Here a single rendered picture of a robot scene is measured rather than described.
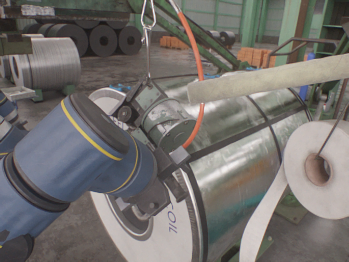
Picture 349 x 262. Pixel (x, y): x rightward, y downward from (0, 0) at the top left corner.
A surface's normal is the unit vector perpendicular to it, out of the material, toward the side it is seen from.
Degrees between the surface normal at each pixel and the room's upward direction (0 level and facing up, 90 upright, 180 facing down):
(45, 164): 70
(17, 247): 90
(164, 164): 49
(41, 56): 64
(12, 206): 77
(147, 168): 84
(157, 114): 55
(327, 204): 90
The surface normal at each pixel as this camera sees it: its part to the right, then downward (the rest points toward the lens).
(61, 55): 0.62, -0.12
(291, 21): -0.74, 0.24
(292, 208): 0.04, -0.92
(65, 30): 0.68, 0.32
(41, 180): 0.18, 0.20
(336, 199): -0.95, 0.08
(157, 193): -0.31, -0.34
